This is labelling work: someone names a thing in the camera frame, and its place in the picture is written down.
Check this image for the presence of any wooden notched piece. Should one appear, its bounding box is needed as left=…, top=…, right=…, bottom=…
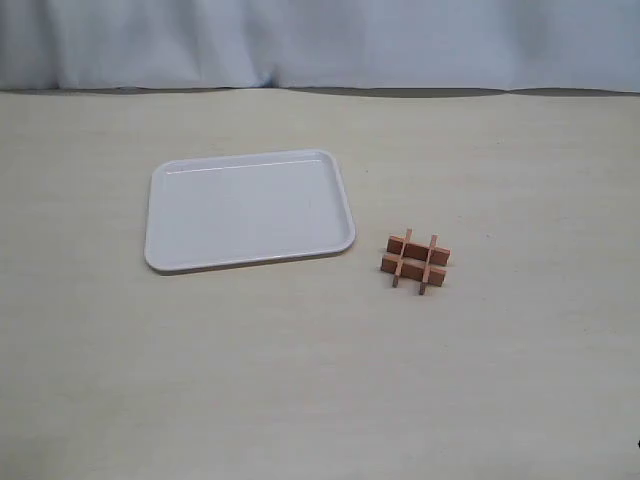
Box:
left=386, top=236, right=451, bottom=266
left=419, top=234, right=438, bottom=296
left=380, top=253, right=446, bottom=288
left=392, top=228, right=412, bottom=288

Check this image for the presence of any white rectangular plastic tray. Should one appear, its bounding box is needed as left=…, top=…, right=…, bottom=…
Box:
left=144, top=149, right=356, bottom=274

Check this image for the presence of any white backdrop curtain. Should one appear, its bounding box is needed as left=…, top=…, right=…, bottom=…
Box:
left=1, top=1, right=639, bottom=92

